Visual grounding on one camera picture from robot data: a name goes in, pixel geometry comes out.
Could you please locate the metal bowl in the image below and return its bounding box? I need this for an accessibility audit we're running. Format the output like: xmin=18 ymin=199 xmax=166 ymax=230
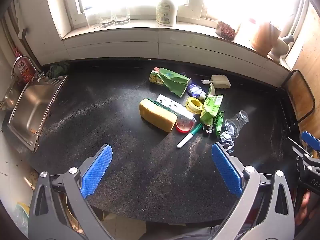
xmin=0 ymin=87 xmax=15 ymax=112

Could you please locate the yellow tape roll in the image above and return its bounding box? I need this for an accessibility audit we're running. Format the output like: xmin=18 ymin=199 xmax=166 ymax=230
xmin=185 ymin=97 xmax=204 ymax=114

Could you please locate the black framed wooden panel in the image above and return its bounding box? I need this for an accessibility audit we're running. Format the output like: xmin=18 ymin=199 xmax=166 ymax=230
xmin=279 ymin=69 xmax=316 ymax=133

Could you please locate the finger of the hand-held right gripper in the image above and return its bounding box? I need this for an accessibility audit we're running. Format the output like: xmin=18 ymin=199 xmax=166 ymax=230
xmin=284 ymin=137 xmax=320 ymax=167
xmin=301 ymin=130 xmax=320 ymax=152

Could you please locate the white plastic bottle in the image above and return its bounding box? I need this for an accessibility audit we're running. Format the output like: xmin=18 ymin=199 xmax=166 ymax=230
xmin=156 ymin=0 xmax=178 ymax=27

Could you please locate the white plastic wrapper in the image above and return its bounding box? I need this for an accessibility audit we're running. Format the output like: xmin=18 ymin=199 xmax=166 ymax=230
xmin=176 ymin=110 xmax=197 ymax=124

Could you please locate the orange brown jar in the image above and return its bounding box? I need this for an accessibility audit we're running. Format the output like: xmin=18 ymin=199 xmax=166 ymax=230
xmin=251 ymin=21 xmax=282 ymax=57

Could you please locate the stainless steel sink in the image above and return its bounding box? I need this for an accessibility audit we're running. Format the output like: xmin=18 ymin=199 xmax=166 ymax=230
xmin=7 ymin=75 xmax=68 ymax=152

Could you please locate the crumpled foil ball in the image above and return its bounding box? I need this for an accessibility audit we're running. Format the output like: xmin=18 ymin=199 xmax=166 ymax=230
xmin=219 ymin=131 xmax=235 ymax=153

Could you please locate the white window frame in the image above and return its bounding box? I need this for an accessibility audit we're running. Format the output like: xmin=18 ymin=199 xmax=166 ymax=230
xmin=45 ymin=0 xmax=310 ymax=40

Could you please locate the white marker with green cap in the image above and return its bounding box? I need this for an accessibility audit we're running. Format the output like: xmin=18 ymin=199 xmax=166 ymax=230
xmin=177 ymin=123 xmax=203 ymax=149

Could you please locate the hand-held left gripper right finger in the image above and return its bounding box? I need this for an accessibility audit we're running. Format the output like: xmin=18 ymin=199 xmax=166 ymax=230
xmin=211 ymin=142 xmax=295 ymax=240

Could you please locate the clear drinking glass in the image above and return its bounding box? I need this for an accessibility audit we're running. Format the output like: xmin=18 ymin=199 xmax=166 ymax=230
xmin=100 ymin=7 xmax=116 ymax=28
xmin=114 ymin=6 xmax=130 ymax=26
xmin=85 ymin=9 xmax=102 ymax=30

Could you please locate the white sponge brush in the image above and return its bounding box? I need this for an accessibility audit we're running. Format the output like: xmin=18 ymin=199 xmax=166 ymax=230
xmin=201 ymin=74 xmax=231 ymax=89

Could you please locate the yellow sponge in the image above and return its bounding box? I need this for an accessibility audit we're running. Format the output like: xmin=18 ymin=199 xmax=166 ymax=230
xmin=139 ymin=98 xmax=178 ymax=133

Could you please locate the red detergent bottle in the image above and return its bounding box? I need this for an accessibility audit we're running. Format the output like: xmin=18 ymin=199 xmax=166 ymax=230
xmin=14 ymin=50 xmax=35 ymax=83

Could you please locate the dark green cloth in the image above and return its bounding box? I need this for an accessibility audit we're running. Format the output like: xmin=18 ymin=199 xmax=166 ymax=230
xmin=47 ymin=60 xmax=71 ymax=78

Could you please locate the person's right hand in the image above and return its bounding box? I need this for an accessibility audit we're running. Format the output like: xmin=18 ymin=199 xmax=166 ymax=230
xmin=295 ymin=191 xmax=312 ymax=226

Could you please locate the flattened green carton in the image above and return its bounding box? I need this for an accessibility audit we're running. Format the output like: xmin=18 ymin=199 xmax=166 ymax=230
xmin=199 ymin=84 xmax=224 ymax=125

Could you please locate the clear plastic cup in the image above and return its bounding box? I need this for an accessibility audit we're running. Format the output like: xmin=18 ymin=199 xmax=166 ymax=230
xmin=224 ymin=110 xmax=249 ymax=138

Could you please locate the crumpled green snack bag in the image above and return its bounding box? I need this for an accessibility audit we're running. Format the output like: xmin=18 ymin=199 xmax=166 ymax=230
xmin=149 ymin=67 xmax=192 ymax=98

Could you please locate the chrome faucet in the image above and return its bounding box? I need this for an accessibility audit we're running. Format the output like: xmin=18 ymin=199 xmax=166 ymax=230
xmin=11 ymin=55 xmax=47 ymax=80

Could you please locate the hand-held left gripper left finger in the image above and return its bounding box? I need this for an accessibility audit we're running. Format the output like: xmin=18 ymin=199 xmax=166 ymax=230
xmin=28 ymin=144 xmax=114 ymax=240

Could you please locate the white mortar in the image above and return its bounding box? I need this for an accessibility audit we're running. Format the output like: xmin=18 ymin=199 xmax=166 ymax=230
xmin=268 ymin=39 xmax=290 ymax=63

